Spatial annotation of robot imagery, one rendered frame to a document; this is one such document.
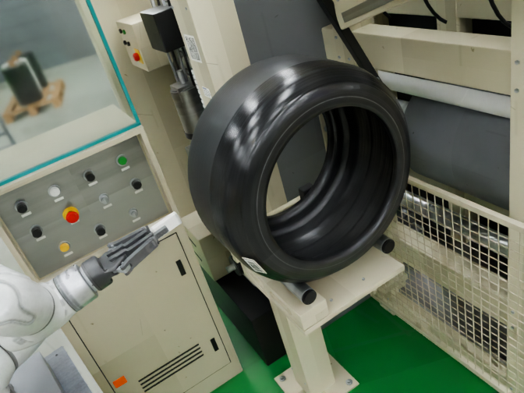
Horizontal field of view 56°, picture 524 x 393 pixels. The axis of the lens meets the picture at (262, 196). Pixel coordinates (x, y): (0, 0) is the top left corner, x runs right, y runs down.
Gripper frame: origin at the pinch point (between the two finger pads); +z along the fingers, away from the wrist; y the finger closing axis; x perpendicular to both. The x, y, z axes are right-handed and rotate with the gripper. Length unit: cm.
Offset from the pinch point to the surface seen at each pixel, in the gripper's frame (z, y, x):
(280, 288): 17.5, 2.0, 40.0
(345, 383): 28, 23, 128
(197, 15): 38, 25, -31
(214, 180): 14.3, -4.4, -5.0
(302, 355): 19, 26, 100
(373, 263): 45, -4, 50
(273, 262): 15.6, -11.9, 18.5
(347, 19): 73, 14, -13
